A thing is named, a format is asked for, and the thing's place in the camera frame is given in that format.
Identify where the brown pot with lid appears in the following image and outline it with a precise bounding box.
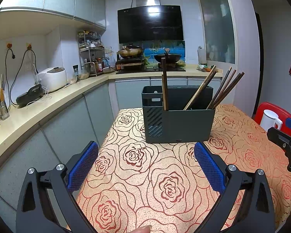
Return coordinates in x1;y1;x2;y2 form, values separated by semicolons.
119;45;144;58

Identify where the black induction cooktop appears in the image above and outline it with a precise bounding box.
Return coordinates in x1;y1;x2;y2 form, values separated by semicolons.
117;66;185;74

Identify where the brown wood chopstick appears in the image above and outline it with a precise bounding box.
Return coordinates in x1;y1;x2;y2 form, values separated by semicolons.
217;69;236;98

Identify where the person's thumb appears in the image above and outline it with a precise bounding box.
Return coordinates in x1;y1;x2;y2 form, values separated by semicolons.
130;225;152;233

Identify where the red plastic stool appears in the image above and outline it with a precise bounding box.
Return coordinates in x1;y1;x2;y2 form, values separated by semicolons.
253;102;291;137

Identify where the dark wood chopstick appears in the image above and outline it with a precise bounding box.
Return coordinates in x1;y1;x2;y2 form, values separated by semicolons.
207;67;232;110
161;58;169;111
210;72;244;110

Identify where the utensil jar on counter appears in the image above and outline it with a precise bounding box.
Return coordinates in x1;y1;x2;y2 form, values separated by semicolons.
0;74;10;120

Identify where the white electric kettle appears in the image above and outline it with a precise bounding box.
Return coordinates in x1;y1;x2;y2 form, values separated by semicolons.
260;110;283;131

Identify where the black countertop appliance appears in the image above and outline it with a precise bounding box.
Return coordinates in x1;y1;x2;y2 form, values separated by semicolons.
16;84;43;108

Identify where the white plastic bottle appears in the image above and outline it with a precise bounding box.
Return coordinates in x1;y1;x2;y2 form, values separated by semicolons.
197;46;207;65

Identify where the rose pattern tablecloth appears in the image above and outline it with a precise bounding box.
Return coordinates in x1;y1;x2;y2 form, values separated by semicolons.
76;105;291;232

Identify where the dark green utensil holder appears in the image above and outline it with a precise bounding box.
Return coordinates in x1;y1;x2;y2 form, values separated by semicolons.
141;85;215;144

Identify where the black range hood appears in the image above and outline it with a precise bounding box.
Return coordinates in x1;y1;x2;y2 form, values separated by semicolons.
118;5;184;44

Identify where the white rice cooker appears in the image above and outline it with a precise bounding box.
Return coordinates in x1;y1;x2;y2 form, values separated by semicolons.
37;67;67;93

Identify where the metal spice rack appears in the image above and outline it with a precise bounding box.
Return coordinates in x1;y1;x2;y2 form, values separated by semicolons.
77;30;105;76

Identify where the black wok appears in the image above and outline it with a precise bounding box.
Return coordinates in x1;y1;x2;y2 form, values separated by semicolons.
154;52;181;64

